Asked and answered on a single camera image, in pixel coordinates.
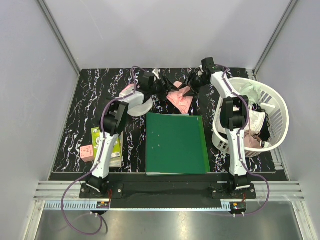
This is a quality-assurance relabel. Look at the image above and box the dusty pink bra in basket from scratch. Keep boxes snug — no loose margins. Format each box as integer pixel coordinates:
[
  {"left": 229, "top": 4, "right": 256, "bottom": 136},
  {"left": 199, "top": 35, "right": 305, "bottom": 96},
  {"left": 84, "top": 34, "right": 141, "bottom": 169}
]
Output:
[{"left": 244, "top": 132, "right": 271, "bottom": 149}]

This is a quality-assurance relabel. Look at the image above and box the lime green book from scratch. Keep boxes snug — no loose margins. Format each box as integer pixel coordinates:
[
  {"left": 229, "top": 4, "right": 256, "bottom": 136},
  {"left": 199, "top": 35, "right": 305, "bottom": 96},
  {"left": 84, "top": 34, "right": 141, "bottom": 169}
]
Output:
[{"left": 91, "top": 127, "right": 124, "bottom": 168}]

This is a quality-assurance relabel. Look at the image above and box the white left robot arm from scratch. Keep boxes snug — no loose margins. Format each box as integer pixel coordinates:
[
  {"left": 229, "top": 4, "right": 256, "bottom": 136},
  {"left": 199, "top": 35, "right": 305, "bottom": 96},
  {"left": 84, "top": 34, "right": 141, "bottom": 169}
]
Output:
[{"left": 85, "top": 69, "right": 179, "bottom": 198}]

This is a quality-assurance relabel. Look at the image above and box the white laundry basket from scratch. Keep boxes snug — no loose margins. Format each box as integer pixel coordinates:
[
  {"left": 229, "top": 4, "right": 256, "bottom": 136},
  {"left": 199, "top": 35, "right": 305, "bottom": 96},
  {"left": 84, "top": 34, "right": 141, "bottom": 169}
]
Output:
[{"left": 212, "top": 77, "right": 289, "bottom": 158}]

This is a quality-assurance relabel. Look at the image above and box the white mesh laundry bag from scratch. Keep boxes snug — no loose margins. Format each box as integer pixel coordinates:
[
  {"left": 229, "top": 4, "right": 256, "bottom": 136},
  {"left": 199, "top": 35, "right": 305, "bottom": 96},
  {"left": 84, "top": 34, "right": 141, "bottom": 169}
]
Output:
[{"left": 119, "top": 84, "right": 154, "bottom": 117}]

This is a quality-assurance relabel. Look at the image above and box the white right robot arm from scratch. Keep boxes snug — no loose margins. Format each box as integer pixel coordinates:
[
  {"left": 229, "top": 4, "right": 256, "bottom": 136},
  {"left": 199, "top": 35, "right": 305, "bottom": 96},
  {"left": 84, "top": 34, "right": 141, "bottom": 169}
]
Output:
[{"left": 178, "top": 57, "right": 251, "bottom": 199}]

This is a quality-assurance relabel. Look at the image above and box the green ring binder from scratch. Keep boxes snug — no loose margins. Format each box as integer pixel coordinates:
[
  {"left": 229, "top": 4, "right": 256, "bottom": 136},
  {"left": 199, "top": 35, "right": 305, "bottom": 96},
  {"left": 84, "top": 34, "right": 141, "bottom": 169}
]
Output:
[{"left": 145, "top": 113, "right": 210, "bottom": 176}]

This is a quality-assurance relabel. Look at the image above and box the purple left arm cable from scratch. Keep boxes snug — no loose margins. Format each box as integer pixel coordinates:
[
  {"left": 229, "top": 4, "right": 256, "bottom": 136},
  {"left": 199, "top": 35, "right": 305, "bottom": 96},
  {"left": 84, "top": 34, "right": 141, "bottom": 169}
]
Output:
[{"left": 59, "top": 65, "right": 148, "bottom": 236}]

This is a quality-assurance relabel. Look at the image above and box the white bra in basket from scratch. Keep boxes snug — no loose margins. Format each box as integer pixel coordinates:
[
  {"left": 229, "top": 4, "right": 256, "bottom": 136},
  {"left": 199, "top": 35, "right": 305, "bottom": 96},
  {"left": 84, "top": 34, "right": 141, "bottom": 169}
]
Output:
[{"left": 248, "top": 107, "right": 266, "bottom": 134}]

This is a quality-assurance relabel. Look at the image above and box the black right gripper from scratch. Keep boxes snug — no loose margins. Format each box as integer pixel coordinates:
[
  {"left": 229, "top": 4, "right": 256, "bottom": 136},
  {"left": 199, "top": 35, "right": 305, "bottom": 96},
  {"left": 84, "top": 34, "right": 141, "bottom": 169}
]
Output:
[{"left": 177, "top": 71, "right": 209, "bottom": 98}]

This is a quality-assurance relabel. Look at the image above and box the pink small box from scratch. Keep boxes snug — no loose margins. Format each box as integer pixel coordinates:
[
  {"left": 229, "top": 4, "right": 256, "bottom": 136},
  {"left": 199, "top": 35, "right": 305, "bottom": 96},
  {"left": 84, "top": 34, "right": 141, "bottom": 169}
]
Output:
[{"left": 80, "top": 145, "right": 94, "bottom": 163}]

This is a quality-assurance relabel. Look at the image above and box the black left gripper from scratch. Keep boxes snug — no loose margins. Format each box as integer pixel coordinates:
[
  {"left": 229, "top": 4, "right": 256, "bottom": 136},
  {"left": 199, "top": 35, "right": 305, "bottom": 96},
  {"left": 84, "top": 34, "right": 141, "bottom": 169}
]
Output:
[{"left": 148, "top": 75, "right": 177, "bottom": 101}]

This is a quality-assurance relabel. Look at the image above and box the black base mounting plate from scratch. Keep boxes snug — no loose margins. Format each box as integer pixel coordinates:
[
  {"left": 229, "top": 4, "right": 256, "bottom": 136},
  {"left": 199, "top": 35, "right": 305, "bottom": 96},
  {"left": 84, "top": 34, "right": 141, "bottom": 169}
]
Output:
[{"left": 79, "top": 173, "right": 257, "bottom": 200}]

